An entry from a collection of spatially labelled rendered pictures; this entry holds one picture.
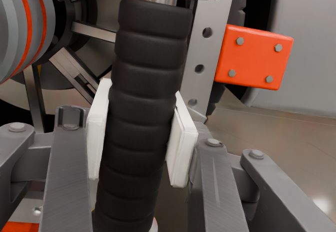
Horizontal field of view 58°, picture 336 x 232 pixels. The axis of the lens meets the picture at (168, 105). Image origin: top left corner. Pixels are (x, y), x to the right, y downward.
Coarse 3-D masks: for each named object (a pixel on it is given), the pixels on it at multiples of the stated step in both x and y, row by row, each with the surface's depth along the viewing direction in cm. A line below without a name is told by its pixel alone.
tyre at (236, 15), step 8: (232, 0) 43; (240, 0) 43; (232, 8) 43; (240, 8) 44; (232, 16) 44; (240, 16) 44; (232, 24) 44; (240, 24) 45; (216, 88) 47; (224, 88) 49; (216, 96) 48; (208, 104) 48; (208, 112) 49
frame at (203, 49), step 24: (192, 0) 38; (216, 0) 35; (192, 24) 35; (216, 24) 36; (192, 48) 36; (216, 48) 37; (192, 72) 37; (192, 96) 38; (192, 120) 39; (24, 216) 41
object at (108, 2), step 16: (96, 0) 57; (112, 0) 58; (96, 16) 58; (112, 16) 59; (80, 48) 60; (96, 48) 60; (112, 48) 61; (48, 64) 60; (96, 64) 61; (16, 80) 61; (48, 80) 61; (64, 80) 62
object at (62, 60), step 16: (64, 0) 43; (80, 0) 43; (64, 16) 47; (80, 16) 48; (64, 32) 44; (80, 32) 44; (96, 32) 45; (112, 32) 45; (48, 48) 48; (64, 48) 45; (32, 64) 45; (64, 64) 46; (80, 64) 46; (32, 80) 46; (80, 80) 48; (96, 80) 47; (32, 96) 47; (0, 112) 63; (16, 112) 66; (32, 112) 47; (48, 128) 62
